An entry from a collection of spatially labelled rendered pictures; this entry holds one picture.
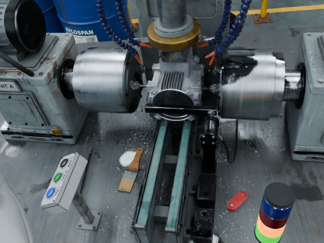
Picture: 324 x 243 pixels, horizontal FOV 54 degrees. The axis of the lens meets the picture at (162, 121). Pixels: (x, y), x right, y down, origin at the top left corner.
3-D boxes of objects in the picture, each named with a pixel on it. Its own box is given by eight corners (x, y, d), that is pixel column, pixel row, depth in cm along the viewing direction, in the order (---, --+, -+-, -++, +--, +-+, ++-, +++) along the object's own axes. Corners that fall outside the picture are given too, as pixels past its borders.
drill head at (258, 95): (201, 86, 135) (200, 34, 116) (305, 89, 127) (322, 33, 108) (195, 130, 118) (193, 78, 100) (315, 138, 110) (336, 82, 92)
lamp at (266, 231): (256, 212, 77) (258, 203, 74) (282, 214, 76) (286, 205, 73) (257, 236, 73) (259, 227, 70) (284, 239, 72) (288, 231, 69)
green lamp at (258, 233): (254, 220, 81) (256, 212, 77) (279, 223, 80) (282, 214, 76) (255, 244, 77) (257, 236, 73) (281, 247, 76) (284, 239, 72)
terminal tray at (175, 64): (166, 58, 124) (164, 42, 119) (193, 59, 122) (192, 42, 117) (160, 78, 116) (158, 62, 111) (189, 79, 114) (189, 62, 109)
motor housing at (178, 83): (159, 87, 136) (154, 50, 122) (205, 89, 132) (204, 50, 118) (150, 122, 123) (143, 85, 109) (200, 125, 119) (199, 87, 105)
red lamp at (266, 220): (258, 203, 74) (261, 193, 71) (286, 205, 73) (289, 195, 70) (259, 227, 70) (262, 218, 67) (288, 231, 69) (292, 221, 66)
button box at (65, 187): (73, 165, 102) (60, 156, 99) (88, 160, 98) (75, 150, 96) (52, 215, 91) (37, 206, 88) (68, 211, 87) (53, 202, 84)
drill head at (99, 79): (75, 82, 146) (57, 34, 127) (154, 85, 139) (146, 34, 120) (54, 122, 129) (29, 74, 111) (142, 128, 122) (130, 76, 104)
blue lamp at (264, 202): (261, 193, 71) (263, 182, 68) (289, 195, 70) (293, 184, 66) (262, 218, 67) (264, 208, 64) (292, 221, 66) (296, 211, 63)
